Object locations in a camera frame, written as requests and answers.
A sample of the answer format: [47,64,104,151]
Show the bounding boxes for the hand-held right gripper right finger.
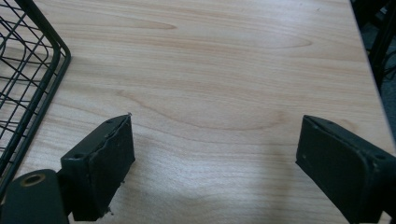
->
[295,114,396,224]

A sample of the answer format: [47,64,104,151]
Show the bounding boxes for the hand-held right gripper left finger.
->
[59,113,136,223]

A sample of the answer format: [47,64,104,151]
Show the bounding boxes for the black wire mesh basket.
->
[0,0,72,200]

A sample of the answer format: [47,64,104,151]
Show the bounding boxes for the dark metal stand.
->
[349,0,396,91]

